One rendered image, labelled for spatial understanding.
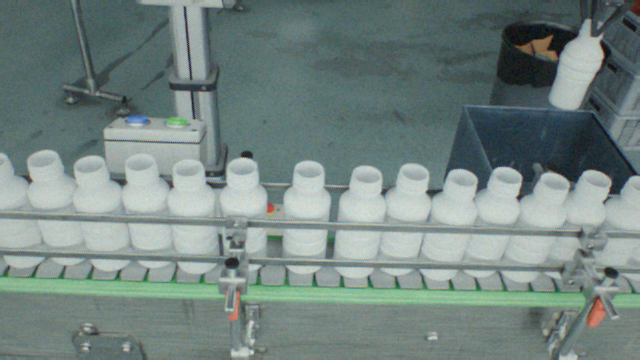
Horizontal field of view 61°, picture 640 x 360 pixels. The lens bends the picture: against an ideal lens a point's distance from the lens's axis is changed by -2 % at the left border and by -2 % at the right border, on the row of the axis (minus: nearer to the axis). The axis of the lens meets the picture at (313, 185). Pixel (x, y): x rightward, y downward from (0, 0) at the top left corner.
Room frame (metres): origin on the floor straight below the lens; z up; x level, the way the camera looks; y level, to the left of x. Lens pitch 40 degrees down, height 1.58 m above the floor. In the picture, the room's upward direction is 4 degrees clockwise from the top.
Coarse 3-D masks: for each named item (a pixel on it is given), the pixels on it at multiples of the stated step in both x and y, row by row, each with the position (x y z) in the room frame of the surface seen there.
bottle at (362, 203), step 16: (352, 176) 0.53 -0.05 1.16; (368, 176) 0.54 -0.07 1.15; (352, 192) 0.52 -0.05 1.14; (368, 192) 0.51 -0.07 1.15; (352, 208) 0.51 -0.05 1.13; (368, 208) 0.51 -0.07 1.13; (384, 208) 0.52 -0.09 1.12; (336, 240) 0.52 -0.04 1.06; (352, 240) 0.50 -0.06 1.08; (368, 240) 0.50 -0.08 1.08; (336, 256) 0.51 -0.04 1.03; (352, 256) 0.50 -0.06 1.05; (368, 256) 0.50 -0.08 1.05; (352, 272) 0.50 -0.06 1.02; (368, 272) 0.51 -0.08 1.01
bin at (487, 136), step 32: (480, 128) 1.08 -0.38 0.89; (512, 128) 1.09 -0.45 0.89; (544, 128) 1.09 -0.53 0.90; (576, 128) 1.09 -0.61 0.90; (448, 160) 1.08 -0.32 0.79; (480, 160) 0.90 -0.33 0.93; (512, 160) 1.09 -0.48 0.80; (544, 160) 1.09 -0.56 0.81; (576, 160) 1.07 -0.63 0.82; (608, 160) 0.97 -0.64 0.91; (608, 192) 0.92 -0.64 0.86
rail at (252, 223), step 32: (384, 192) 0.57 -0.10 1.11; (160, 224) 0.48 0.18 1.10; (192, 224) 0.48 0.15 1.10; (224, 224) 0.48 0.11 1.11; (256, 224) 0.49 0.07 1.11; (288, 224) 0.49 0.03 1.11; (320, 224) 0.49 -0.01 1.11; (352, 224) 0.49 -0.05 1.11; (384, 224) 0.50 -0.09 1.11; (416, 224) 0.50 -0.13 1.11; (32, 256) 0.47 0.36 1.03; (64, 256) 0.47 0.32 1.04; (96, 256) 0.47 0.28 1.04; (128, 256) 0.48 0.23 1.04; (160, 256) 0.48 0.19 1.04; (192, 256) 0.48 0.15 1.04; (224, 256) 0.49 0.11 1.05
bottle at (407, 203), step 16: (400, 176) 0.54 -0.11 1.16; (416, 176) 0.55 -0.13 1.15; (400, 192) 0.53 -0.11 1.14; (416, 192) 0.52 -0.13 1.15; (400, 208) 0.52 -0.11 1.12; (416, 208) 0.52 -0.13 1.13; (384, 240) 0.52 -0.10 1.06; (400, 240) 0.51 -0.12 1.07; (416, 240) 0.52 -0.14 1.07; (384, 256) 0.52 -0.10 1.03; (400, 256) 0.51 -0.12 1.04; (416, 256) 0.52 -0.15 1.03; (400, 272) 0.51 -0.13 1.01
